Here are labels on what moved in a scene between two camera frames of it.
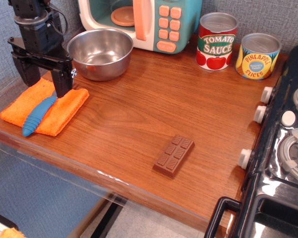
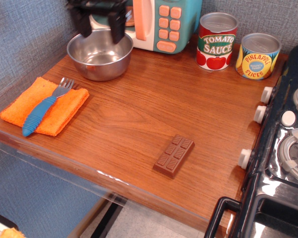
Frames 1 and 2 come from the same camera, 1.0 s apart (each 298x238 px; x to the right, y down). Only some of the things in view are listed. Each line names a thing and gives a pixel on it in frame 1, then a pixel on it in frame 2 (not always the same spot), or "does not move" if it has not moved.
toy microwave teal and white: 169,27 does not move
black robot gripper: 42,46 → 81,9
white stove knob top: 265,94 does not move
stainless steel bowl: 100,54 does not move
